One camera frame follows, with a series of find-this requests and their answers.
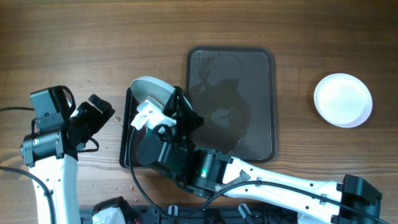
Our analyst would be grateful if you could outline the light blue plate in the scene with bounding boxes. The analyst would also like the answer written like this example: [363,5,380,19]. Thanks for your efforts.
[131,76,193,112]

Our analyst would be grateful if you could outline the large dark serving tray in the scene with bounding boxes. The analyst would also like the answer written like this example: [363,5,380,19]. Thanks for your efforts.
[185,46,278,162]

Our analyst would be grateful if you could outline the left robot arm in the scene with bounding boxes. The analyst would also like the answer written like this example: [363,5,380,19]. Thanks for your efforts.
[21,85,114,223]

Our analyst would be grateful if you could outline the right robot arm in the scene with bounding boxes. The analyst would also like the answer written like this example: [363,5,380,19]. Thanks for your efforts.
[131,86,382,223]

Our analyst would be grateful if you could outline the white plate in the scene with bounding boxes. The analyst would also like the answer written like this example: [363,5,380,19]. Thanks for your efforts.
[313,73,373,128]

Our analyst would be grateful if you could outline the small black water tray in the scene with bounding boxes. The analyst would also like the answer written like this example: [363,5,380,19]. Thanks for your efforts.
[119,86,187,169]

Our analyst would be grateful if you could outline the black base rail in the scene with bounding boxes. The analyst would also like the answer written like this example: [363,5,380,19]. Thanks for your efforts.
[79,203,299,224]

